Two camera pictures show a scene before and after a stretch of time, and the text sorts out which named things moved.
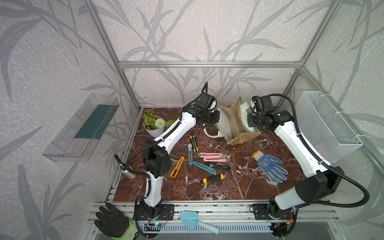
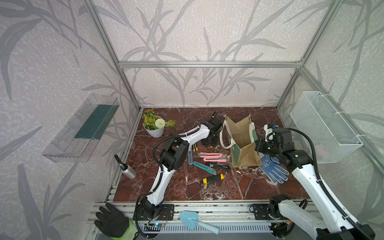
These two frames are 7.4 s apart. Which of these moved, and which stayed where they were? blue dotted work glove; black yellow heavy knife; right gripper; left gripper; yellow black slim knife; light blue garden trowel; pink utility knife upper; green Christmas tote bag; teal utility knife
Moved: left gripper; green Christmas tote bag; right gripper
Stayed: blue dotted work glove; pink utility knife upper; black yellow heavy knife; yellow black slim knife; light blue garden trowel; teal utility knife
